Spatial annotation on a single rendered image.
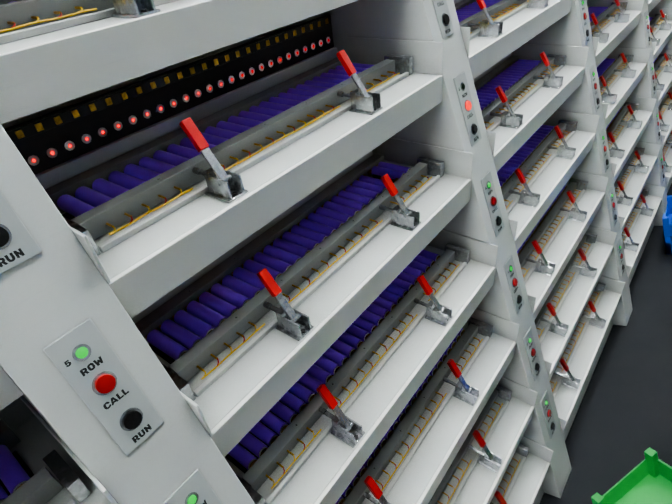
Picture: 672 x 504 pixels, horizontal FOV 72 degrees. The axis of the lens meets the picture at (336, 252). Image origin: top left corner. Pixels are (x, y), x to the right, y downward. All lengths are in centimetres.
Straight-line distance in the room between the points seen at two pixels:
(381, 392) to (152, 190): 43
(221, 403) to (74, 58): 36
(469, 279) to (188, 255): 58
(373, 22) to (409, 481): 77
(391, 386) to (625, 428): 94
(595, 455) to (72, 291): 134
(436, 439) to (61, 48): 77
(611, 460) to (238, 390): 114
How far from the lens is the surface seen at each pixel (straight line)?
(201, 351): 56
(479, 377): 98
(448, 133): 85
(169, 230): 49
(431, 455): 88
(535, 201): 114
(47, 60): 46
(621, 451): 151
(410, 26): 84
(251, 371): 55
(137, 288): 46
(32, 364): 44
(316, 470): 67
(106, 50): 48
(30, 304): 43
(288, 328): 58
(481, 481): 107
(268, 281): 56
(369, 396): 73
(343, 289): 63
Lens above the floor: 118
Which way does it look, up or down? 22 degrees down
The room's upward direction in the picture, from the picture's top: 23 degrees counter-clockwise
